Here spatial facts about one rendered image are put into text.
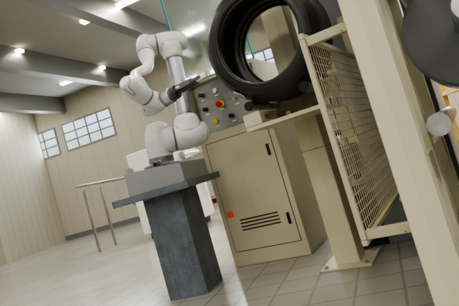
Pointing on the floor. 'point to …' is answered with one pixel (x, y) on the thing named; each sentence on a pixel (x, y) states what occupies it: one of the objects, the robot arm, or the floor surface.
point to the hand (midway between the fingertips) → (201, 76)
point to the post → (312, 136)
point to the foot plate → (352, 262)
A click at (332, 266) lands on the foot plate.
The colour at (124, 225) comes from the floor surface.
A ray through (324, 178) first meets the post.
